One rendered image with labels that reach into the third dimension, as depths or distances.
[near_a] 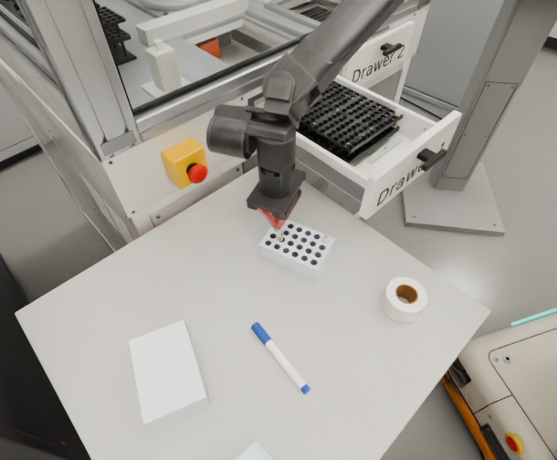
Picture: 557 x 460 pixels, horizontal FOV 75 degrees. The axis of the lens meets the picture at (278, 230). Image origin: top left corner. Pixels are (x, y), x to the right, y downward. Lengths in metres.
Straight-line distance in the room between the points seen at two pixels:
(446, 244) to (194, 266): 1.36
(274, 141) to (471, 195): 1.66
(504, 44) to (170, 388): 1.53
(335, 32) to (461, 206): 1.56
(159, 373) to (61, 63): 0.45
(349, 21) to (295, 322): 0.47
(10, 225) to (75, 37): 1.65
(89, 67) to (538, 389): 1.30
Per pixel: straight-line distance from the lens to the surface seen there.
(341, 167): 0.72
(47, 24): 0.60
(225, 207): 0.82
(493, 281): 1.83
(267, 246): 0.69
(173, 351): 0.60
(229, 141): 0.54
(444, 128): 0.81
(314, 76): 0.53
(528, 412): 1.29
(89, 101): 0.65
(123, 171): 0.73
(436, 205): 1.96
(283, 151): 0.52
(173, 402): 0.58
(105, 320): 0.72
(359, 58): 1.06
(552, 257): 2.06
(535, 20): 1.67
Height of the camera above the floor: 1.35
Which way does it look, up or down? 51 degrees down
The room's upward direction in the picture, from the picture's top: straight up
